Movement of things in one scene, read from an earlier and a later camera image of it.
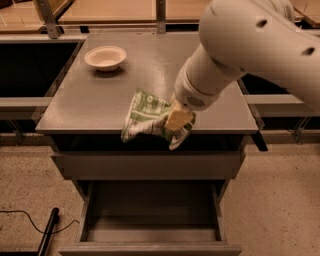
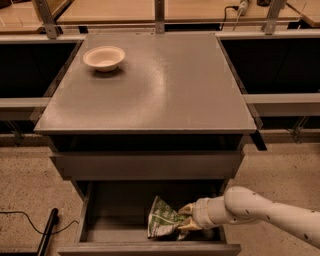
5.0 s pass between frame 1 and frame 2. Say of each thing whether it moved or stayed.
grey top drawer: stayed
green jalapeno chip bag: moved
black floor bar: stayed
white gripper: moved
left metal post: stayed
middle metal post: stayed
